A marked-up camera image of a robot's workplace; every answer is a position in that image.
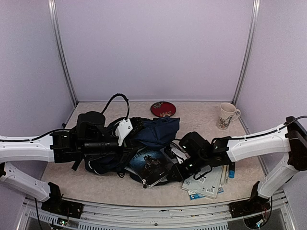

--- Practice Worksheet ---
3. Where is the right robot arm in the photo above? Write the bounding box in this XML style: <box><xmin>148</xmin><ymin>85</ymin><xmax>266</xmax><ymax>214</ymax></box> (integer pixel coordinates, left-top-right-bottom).
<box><xmin>167</xmin><ymin>116</ymin><xmax>307</xmax><ymax>218</ymax></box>

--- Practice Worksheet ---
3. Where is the navy blue student backpack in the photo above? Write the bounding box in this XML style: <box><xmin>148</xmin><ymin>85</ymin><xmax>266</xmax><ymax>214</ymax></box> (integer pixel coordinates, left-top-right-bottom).
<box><xmin>70</xmin><ymin>113</ymin><xmax>180</xmax><ymax>177</ymax></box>

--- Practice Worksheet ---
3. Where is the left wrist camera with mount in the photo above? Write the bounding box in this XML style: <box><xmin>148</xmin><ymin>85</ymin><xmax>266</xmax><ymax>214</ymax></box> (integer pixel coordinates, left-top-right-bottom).
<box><xmin>115</xmin><ymin>117</ymin><xmax>143</xmax><ymax>146</ymax></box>

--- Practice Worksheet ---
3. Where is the left aluminium frame post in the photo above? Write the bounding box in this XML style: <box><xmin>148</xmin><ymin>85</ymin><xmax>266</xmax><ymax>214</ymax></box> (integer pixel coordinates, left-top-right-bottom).
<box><xmin>48</xmin><ymin>0</ymin><xmax>78</xmax><ymax>108</ymax></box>

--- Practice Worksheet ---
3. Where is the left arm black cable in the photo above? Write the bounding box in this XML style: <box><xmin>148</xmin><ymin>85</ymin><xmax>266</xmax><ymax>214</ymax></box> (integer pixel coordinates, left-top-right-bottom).
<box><xmin>100</xmin><ymin>93</ymin><xmax>131</xmax><ymax>120</ymax></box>

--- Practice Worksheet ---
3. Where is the front aluminium rail base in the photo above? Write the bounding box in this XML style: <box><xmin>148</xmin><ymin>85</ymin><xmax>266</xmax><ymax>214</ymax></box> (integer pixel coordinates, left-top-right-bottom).
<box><xmin>16</xmin><ymin>189</ymin><xmax>295</xmax><ymax>230</ymax></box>

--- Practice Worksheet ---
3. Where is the dark Wuthering Heights book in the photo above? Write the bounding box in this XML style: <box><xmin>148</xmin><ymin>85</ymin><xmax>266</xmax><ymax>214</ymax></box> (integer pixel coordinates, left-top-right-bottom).
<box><xmin>125</xmin><ymin>148</ymin><xmax>174</xmax><ymax>188</ymax></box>

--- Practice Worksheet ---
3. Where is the blue capped black marker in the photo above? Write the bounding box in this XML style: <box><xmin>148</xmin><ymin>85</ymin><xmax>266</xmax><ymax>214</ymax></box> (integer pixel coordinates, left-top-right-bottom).
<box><xmin>228</xmin><ymin>162</ymin><xmax>235</xmax><ymax>179</ymax></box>

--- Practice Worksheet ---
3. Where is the blue white workbook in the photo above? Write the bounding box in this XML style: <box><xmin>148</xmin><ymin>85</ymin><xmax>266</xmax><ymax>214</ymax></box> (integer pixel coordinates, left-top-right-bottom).
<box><xmin>188</xmin><ymin>187</ymin><xmax>224</xmax><ymax>201</ymax></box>

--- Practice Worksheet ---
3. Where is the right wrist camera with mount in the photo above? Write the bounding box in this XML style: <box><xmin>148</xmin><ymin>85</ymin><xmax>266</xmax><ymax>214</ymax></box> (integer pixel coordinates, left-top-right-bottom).
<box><xmin>164</xmin><ymin>146</ymin><xmax>188</xmax><ymax>164</ymax></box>

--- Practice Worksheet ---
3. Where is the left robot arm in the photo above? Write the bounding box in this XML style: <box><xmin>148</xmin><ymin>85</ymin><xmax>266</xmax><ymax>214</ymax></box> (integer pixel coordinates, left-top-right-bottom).
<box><xmin>0</xmin><ymin>111</ymin><xmax>132</xmax><ymax>213</ymax></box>

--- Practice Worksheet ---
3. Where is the white marker pen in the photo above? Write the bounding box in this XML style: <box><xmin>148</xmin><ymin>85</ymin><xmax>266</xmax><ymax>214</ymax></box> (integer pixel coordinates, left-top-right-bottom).
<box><xmin>221</xmin><ymin>165</ymin><xmax>229</xmax><ymax>185</ymax></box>

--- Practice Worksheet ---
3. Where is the aluminium frame post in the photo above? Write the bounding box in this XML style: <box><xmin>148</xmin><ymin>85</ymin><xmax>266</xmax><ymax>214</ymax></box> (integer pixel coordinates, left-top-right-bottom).
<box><xmin>48</xmin><ymin>0</ymin><xmax>78</xmax><ymax>108</ymax></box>
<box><xmin>232</xmin><ymin>0</ymin><xmax>261</xmax><ymax>105</ymax></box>

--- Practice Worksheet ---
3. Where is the white cartoon mug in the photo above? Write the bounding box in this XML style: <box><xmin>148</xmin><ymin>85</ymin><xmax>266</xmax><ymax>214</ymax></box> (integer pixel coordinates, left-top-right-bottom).
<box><xmin>216</xmin><ymin>103</ymin><xmax>241</xmax><ymax>130</ymax></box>

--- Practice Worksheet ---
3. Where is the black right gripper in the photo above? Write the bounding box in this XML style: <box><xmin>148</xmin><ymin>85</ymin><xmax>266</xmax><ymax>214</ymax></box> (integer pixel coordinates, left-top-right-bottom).
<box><xmin>166</xmin><ymin>153</ymin><xmax>208</xmax><ymax>183</ymax></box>

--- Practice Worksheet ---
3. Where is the right aluminium frame post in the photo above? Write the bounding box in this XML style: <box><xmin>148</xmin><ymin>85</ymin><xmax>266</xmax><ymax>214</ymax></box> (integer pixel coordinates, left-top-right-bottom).
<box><xmin>232</xmin><ymin>0</ymin><xmax>261</xmax><ymax>105</ymax></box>

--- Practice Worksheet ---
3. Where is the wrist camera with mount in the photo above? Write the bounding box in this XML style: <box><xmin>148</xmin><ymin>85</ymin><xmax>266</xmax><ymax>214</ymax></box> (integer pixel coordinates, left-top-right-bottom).
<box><xmin>115</xmin><ymin>117</ymin><xmax>143</xmax><ymax>146</ymax></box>
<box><xmin>164</xmin><ymin>146</ymin><xmax>188</xmax><ymax>164</ymax></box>

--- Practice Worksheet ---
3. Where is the red floral round plate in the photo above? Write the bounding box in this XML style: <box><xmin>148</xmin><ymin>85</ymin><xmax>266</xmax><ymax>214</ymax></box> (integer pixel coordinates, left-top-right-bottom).
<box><xmin>150</xmin><ymin>101</ymin><xmax>177</xmax><ymax>117</ymax></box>

